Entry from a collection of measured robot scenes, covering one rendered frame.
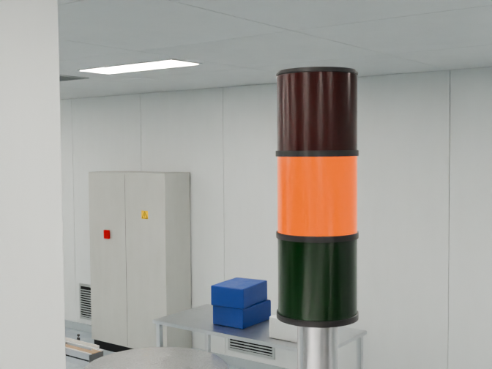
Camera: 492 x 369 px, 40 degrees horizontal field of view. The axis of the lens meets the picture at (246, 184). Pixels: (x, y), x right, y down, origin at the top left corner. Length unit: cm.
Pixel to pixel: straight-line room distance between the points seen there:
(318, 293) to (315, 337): 3
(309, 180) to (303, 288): 6
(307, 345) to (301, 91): 15
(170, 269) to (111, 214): 100
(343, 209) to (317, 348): 9
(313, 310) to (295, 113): 12
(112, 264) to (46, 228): 587
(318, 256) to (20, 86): 165
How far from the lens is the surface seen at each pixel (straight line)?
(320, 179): 40
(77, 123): 888
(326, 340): 43
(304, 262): 40
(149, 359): 467
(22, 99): 199
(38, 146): 202
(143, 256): 752
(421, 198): 613
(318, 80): 40
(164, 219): 725
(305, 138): 40
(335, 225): 40
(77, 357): 494
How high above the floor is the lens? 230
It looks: 3 degrees down
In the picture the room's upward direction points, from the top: straight up
